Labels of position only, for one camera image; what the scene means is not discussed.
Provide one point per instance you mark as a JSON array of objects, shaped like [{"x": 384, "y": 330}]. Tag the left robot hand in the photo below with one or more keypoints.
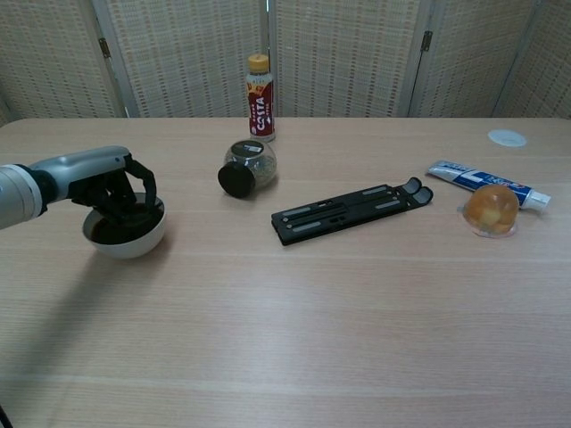
[{"x": 89, "y": 167}]

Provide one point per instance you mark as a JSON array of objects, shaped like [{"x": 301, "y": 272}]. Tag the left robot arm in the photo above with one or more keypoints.
[{"x": 15, "y": 196}]

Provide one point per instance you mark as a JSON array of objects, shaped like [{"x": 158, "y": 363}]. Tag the white cup of black coffee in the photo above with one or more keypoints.
[{"x": 129, "y": 247}]

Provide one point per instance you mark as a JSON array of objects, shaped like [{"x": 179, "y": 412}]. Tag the brown drink bottle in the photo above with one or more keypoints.
[{"x": 261, "y": 111}]

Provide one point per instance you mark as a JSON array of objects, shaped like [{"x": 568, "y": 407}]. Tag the woven folding screen panel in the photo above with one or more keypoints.
[
  {"x": 49, "y": 58},
  {"x": 548, "y": 67},
  {"x": 348, "y": 58},
  {"x": 187, "y": 58},
  {"x": 473, "y": 58}
]

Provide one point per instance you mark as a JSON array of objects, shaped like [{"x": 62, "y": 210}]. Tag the brass screen hinge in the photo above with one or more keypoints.
[
  {"x": 104, "y": 47},
  {"x": 427, "y": 39}
]

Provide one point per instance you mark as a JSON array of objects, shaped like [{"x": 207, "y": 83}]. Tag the glass jar with black lid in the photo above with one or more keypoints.
[{"x": 254, "y": 167}]

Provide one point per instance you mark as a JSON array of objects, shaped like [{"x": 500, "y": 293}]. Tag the black folding laptop stand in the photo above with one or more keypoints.
[{"x": 348, "y": 211}]

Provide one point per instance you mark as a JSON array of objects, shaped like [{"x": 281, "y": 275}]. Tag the blue white toothpaste tube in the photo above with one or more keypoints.
[{"x": 464, "y": 175}]

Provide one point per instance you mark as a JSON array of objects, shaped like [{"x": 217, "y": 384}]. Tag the orange jelly cup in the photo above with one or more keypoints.
[{"x": 490, "y": 209}]

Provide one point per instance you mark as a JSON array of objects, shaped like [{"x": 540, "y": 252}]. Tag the white round table disc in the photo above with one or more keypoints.
[{"x": 507, "y": 138}]

